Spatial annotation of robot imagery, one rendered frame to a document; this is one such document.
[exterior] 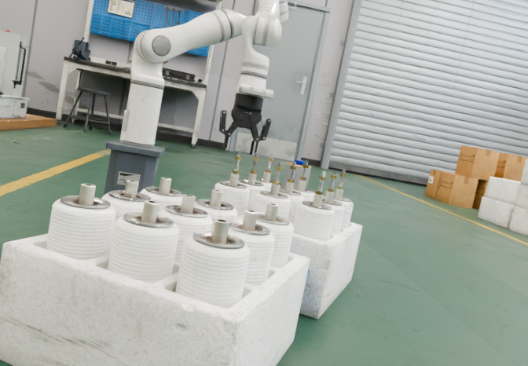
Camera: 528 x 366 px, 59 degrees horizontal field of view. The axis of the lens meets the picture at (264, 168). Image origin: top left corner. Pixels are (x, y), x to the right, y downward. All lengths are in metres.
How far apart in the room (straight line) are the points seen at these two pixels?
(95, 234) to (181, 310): 0.20
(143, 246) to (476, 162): 4.48
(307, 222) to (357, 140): 5.44
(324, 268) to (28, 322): 0.63
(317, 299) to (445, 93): 6.05
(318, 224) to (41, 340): 0.65
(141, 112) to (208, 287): 0.78
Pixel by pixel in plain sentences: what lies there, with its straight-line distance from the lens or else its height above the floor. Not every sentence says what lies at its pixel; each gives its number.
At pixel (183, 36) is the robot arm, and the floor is 0.63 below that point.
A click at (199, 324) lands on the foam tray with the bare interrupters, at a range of 0.64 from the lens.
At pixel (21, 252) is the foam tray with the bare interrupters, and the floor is 0.17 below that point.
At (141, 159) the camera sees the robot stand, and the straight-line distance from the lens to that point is 1.34.
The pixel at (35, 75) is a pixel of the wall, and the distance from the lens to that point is 6.68.
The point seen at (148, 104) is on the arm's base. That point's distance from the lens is 1.35.
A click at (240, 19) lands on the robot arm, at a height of 0.72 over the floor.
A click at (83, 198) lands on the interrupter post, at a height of 0.26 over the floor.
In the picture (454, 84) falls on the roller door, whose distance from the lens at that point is 7.11.
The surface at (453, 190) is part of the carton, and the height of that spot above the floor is 0.15.
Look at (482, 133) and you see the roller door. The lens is 7.33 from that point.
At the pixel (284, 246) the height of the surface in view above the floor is 0.21.
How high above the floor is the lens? 0.43
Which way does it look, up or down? 5 degrees down
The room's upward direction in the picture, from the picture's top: 11 degrees clockwise
